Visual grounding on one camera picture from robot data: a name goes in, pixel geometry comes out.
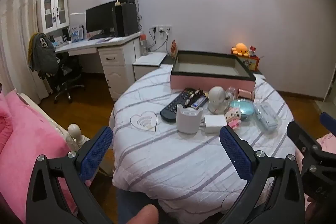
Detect orange printed box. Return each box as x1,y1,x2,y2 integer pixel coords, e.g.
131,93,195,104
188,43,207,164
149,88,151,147
231,47,260,71

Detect orange octopus plush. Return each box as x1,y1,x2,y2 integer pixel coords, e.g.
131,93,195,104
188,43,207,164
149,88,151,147
231,43,249,57

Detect white desk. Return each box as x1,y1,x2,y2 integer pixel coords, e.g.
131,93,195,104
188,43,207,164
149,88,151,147
54,32,142,101

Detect rose gold canister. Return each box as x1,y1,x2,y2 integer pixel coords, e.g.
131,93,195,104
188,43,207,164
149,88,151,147
238,88,255,101

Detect transparent plastic case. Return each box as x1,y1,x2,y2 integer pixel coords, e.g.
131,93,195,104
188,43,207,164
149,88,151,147
253,102,279,131

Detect clear heart-shaped dish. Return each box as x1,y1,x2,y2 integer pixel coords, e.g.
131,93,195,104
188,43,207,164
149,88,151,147
130,114,158,133

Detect pink printed garment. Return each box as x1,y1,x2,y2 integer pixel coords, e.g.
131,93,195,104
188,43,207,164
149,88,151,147
315,132,336,154

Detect black tray of small parts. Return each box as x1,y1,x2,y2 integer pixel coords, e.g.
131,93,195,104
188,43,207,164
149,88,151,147
182,88,205,108

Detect black power cables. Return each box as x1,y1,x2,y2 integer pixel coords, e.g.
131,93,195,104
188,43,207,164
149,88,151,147
148,28,170,52

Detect white hutch cabinet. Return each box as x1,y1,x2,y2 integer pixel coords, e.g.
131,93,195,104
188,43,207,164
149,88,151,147
37,0,71,35

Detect clear glass bottle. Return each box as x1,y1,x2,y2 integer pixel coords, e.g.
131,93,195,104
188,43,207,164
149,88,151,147
225,86,237,104

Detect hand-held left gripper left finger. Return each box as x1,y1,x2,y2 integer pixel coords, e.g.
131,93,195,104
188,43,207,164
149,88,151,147
26,126,114,224

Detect white power adapter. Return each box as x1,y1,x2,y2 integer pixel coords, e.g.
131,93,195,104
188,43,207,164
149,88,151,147
203,114,227,134

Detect black computer monitor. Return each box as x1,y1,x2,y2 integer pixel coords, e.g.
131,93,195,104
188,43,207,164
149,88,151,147
85,1,117,37

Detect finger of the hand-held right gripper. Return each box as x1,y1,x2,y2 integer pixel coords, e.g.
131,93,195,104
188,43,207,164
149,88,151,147
287,121,324,161
320,112,336,135

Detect pink bed blanket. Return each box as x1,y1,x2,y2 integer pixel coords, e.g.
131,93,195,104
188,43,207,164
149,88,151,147
0,90,79,224

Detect cream curtain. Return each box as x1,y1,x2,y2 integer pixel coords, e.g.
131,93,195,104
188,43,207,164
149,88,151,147
0,0,57,106

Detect blue small box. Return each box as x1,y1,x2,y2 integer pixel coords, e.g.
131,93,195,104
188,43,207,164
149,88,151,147
190,97,208,110

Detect orange capped bottle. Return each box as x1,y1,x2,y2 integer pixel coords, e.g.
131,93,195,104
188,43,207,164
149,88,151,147
140,33,148,56

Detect black computer tower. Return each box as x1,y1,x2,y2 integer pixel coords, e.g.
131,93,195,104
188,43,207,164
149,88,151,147
115,3,139,38

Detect teal round case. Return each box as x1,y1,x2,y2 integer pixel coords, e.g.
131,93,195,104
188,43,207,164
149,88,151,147
230,99,255,122

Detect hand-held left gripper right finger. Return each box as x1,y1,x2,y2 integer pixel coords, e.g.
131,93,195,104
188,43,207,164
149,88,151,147
219,125,306,224

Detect person's left hand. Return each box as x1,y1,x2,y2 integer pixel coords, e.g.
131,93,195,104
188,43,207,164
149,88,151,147
126,204,160,224

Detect black office chair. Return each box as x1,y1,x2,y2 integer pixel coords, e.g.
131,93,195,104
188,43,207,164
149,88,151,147
39,56,86,104

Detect white astronaut figure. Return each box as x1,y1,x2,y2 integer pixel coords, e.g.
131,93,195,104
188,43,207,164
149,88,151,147
208,86,229,114

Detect blue white desk boxes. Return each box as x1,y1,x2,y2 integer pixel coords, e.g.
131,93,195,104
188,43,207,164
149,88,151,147
70,25,84,42

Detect black remote control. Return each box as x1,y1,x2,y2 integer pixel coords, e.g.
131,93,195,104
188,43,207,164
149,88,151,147
160,90,191,123

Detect white cup holder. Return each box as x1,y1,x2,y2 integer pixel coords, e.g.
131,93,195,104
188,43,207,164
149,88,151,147
176,104,204,134

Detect small pink doll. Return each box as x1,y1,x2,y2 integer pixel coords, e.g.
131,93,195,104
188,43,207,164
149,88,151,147
226,106,242,128

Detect pink storage box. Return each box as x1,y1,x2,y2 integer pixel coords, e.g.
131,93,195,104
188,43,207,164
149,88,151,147
170,50,256,94

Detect blue grey cloth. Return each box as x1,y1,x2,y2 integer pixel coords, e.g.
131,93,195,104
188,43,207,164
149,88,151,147
117,189,168,224

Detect grey hooded jacket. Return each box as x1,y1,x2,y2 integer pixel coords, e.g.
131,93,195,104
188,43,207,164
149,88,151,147
28,32,59,75

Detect cream bed post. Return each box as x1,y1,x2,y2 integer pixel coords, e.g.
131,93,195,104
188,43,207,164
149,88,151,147
68,124,88,151

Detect white side cabinet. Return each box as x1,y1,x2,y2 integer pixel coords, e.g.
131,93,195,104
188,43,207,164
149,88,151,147
133,52,168,81

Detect white wall outlet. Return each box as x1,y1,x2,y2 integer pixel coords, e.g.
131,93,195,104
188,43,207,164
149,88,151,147
152,25,172,33

